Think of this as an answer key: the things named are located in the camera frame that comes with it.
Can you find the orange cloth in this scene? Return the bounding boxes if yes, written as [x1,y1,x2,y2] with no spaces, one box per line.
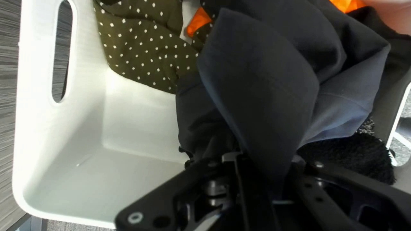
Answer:
[186,0,367,38]

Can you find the white plastic box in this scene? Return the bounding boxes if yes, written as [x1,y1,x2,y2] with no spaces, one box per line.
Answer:
[12,0,411,230]

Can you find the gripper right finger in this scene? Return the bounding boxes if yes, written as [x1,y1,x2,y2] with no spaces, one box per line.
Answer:
[283,161,411,231]

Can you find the black fuzzy cloth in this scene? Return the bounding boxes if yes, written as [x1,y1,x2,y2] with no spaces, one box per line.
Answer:
[297,118,396,185]

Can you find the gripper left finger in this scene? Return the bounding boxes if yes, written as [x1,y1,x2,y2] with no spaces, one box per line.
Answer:
[115,152,255,231]

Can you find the olive polka dot cloth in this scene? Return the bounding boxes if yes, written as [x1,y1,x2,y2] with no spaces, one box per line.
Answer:
[93,0,215,94]

